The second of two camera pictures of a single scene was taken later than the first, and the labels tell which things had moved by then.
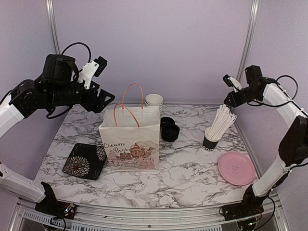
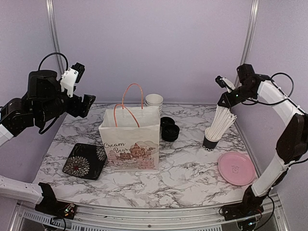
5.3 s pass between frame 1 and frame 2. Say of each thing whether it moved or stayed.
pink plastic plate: stayed
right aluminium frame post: stayed
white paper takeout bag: stayed
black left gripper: moved
